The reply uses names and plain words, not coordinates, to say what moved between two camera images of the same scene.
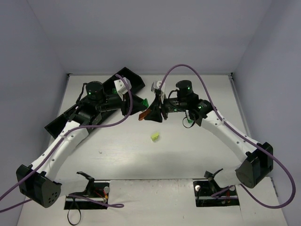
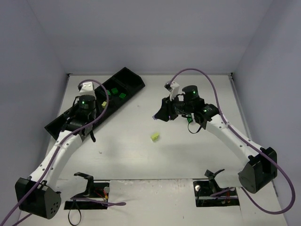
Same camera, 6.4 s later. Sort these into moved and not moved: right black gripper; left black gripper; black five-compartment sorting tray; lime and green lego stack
Moved: left black gripper; right black gripper
Not moved: lime and green lego stack; black five-compartment sorting tray
